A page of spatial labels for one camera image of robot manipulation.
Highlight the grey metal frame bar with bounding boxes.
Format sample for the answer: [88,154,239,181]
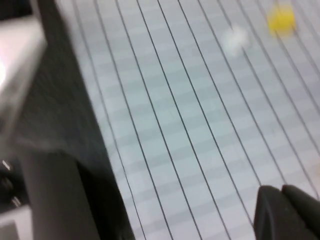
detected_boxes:
[0,17,49,141]

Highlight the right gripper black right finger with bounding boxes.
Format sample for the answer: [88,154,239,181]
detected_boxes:
[281,184,320,240]

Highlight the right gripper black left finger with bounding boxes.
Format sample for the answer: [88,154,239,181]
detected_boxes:
[253,185,309,240]

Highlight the yellow foam cube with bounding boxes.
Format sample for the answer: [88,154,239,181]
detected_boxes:
[266,2,298,39]

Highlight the white foam cube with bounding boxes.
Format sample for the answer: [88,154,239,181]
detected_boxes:
[220,24,250,55]

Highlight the white checkered tablecloth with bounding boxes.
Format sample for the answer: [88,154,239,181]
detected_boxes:
[53,0,320,240]

